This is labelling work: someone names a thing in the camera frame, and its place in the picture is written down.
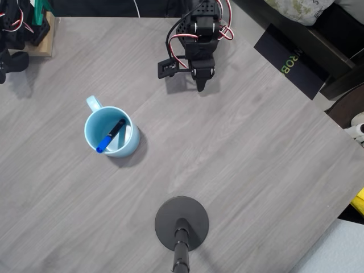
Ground white rounded object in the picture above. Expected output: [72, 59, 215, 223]
[344, 111, 364, 148]

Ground pale grey fabric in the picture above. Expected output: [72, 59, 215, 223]
[288, 217, 364, 273]

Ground black round base stand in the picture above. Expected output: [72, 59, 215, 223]
[154, 195, 210, 273]

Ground red white servo cable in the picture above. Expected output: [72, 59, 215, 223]
[217, 0, 235, 41]
[167, 33, 198, 69]

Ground green plastic clamp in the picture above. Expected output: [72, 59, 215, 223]
[30, 0, 55, 27]

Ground black gripper camera mount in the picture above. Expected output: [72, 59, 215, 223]
[157, 57, 191, 80]

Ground black leader arm handle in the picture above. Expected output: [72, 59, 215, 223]
[0, 50, 30, 85]

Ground wooden base board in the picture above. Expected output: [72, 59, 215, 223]
[7, 13, 55, 57]

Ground camouflage patterned cushion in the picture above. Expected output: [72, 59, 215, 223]
[263, 0, 337, 27]

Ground black camera cable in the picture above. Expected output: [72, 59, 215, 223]
[164, 16, 183, 60]

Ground light blue ceramic mug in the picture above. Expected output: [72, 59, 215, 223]
[84, 95, 141, 159]

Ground blue capped black marker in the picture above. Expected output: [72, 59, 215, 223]
[96, 118, 127, 154]

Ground yellow box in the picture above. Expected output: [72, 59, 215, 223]
[349, 187, 364, 217]

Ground dark brown round stool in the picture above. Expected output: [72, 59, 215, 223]
[324, 82, 364, 130]

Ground black box green lettering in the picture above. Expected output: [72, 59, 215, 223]
[253, 23, 332, 101]

